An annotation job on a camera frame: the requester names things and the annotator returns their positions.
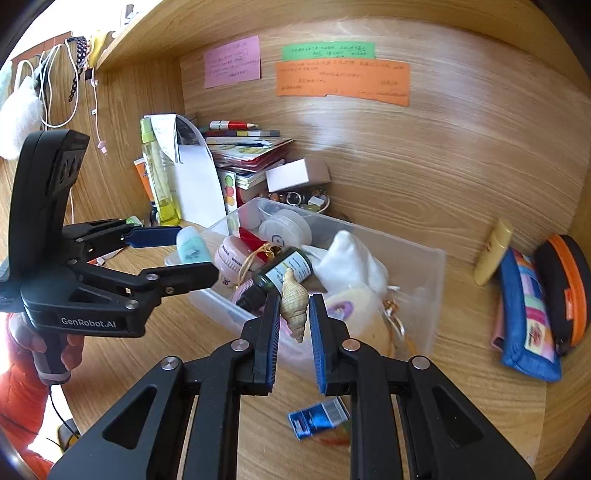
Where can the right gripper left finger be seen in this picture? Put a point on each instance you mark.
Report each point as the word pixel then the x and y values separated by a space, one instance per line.
pixel 180 420

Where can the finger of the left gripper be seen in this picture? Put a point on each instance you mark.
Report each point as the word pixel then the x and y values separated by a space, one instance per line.
pixel 105 236
pixel 110 303

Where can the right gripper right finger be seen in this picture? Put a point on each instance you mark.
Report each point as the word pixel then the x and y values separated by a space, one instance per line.
pixel 408 416

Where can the light blue small bottle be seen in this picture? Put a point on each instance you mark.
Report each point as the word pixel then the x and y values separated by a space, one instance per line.
pixel 190 247

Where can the pink round compact case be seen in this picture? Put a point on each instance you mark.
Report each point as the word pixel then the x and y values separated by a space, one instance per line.
pixel 229 258

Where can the dark green glass bottle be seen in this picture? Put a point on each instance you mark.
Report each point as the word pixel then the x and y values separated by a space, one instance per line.
pixel 269 279

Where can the red velvet gold-ribbon pouch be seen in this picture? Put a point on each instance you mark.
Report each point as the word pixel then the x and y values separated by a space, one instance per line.
pixel 259 249

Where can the beige spiral seashell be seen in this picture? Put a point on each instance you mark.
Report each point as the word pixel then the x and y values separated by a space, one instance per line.
pixel 294 305

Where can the beige cream plastic tub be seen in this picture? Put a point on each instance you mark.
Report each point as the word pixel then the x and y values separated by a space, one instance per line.
pixel 362 311

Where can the white drawstring cloth pouch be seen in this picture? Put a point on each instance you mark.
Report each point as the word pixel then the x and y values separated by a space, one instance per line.
pixel 347 262

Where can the white round plastic jar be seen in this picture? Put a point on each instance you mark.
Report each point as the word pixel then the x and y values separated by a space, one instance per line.
pixel 286 228

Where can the orange green glue bottle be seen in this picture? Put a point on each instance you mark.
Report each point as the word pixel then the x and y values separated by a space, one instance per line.
pixel 133 220

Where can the yellow spray bottle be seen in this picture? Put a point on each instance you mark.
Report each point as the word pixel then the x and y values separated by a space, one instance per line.
pixel 164 202

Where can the orange tube behind bottle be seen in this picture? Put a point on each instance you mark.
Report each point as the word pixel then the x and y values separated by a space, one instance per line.
pixel 141 169

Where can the pink notebook under pouch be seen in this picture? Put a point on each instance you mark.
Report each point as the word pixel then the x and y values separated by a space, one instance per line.
pixel 498 334

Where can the orange jacket sleeve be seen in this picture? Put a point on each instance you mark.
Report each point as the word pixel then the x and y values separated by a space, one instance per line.
pixel 23 397

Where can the white paper stand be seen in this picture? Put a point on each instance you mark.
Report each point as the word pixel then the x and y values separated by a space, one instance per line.
pixel 190 170

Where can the blue patchwork pouch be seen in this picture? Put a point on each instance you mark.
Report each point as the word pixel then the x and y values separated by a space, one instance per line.
pixel 526 340

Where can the white fluffy hanging toy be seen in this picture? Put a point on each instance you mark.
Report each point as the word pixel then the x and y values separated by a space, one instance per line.
pixel 20 116

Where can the blue staples box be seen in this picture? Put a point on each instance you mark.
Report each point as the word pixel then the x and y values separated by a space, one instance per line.
pixel 328 418

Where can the clear plastic storage bin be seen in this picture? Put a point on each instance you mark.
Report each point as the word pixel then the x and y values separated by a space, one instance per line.
pixel 416 275

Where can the stack of books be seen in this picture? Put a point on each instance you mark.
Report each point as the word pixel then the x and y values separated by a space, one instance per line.
pixel 242 157

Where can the red white marker pen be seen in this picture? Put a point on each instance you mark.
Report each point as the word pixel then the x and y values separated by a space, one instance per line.
pixel 219 125

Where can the clear bowl with clips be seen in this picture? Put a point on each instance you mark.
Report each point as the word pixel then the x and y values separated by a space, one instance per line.
pixel 310 198

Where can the small white cardboard box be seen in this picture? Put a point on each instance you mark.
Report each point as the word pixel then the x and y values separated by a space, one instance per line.
pixel 298 173

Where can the black orange zipper case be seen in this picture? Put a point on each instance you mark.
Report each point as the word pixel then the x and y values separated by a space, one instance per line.
pixel 564 274

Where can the yellow lotion tube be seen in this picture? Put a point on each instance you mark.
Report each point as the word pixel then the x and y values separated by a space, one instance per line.
pixel 495 248

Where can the pink sticky note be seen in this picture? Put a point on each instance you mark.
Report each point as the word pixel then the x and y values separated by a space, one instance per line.
pixel 235 62

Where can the green sticky note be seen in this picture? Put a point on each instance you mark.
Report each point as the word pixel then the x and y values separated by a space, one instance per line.
pixel 331 49

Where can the orange sticky note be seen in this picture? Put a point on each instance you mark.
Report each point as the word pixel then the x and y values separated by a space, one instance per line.
pixel 385 81

